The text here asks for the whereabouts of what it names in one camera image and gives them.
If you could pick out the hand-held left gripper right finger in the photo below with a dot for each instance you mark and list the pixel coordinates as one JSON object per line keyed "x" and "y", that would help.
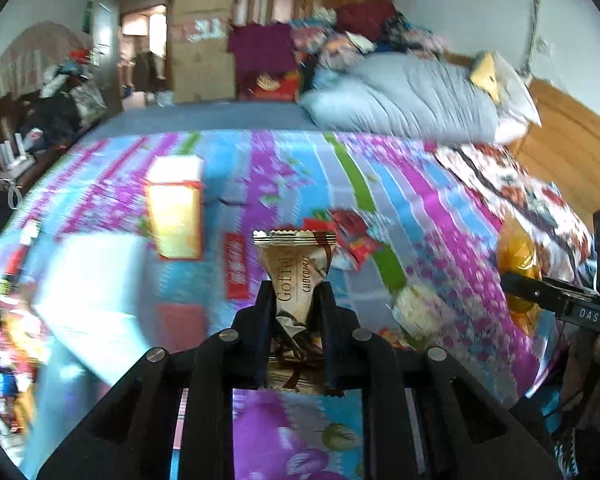
{"x": 330, "y": 320}

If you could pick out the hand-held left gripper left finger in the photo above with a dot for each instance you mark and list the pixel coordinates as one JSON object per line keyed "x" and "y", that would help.
{"x": 262, "y": 320}

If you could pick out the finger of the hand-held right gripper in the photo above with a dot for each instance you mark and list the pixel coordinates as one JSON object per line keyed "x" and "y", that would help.
{"x": 545, "y": 290}

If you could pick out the orange clear packet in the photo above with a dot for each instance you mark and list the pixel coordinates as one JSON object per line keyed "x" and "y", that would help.
{"x": 517, "y": 250}

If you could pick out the gold brown chocolate candy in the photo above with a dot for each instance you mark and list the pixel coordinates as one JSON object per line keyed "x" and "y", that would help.
{"x": 292, "y": 270}

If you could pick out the large pink box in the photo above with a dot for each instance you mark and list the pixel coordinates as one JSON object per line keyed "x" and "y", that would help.
{"x": 90, "y": 285}

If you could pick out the red flat sachet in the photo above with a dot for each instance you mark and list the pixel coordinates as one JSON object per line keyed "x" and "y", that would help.
{"x": 237, "y": 265}

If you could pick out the red snack packet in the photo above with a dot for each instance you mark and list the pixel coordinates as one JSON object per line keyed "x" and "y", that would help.
{"x": 350, "y": 240}

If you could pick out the white bag with green print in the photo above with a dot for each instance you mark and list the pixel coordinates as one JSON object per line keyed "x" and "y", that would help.
{"x": 420, "y": 310}

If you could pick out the floral quilt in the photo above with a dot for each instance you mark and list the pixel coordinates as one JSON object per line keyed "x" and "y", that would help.
{"x": 520, "y": 195}

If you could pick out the wooden headboard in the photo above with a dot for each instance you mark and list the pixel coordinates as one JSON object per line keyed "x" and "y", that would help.
{"x": 570, "y": 150}

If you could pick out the colourful floral bedsheet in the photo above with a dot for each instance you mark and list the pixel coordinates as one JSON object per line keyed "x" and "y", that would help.
{"x": 290, "y": 185}

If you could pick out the orange red carton box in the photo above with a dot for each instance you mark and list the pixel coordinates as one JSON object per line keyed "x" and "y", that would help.
{"x": 175, "y": 210}

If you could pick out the white pillow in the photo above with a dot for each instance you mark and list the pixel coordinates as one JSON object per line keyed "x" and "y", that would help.
{"x": 517, "y": 105}

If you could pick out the yellow item on pillow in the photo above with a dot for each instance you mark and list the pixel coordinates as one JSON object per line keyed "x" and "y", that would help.
{"x": 486, "y": 75}

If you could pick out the grey duvet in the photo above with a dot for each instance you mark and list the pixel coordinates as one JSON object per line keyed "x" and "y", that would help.
{"x": 405, "y": 100}

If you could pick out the red gift box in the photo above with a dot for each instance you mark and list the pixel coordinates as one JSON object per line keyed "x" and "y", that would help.
{"x": 270, "y": 87}

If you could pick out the pile of colourful packets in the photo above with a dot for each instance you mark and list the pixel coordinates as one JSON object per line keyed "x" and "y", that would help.
{"x": 10, "y": 360}

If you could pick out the purple cloth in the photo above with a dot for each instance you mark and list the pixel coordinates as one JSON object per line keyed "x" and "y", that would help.
{"x": 260, "y": 47}

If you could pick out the dark clothes heap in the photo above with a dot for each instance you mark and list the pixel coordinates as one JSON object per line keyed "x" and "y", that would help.
{"x": 60, "y": 110}

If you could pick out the heap of colourful clothes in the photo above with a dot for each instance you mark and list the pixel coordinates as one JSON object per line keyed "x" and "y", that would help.
{"x": 365, "y": 30}

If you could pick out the printed cardboard box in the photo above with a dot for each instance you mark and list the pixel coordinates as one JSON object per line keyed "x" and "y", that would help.
{"x": 200, "y": 22}

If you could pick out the thin wall pipe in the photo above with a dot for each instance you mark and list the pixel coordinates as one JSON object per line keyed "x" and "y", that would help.
{"x": 531, "y": 10}

